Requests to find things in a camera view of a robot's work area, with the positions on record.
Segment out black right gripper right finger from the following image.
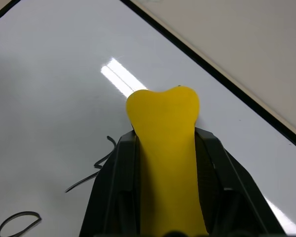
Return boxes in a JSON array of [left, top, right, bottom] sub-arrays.
[[194, 127, 287, 237]]

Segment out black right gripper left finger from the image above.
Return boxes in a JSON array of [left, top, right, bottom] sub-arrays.
[[78, 130, 142, 237]]

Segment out yellow eraser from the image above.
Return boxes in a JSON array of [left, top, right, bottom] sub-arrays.
[[126, 85, 209, 237]]

